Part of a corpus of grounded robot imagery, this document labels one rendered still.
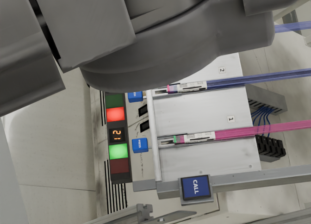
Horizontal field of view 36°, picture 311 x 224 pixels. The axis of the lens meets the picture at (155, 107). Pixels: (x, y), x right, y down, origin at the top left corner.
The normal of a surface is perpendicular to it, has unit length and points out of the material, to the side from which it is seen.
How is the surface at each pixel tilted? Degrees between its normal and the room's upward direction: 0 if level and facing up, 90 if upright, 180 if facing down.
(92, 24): 50
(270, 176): 44
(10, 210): 0
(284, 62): 0
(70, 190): 0
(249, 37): 72
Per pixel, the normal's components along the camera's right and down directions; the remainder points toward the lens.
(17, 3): 0.27, 0.16
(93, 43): 0.36, 0.41
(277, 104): 0.65, -0.36
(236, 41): -0.07, 0.55
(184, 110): -0.07, -0.39
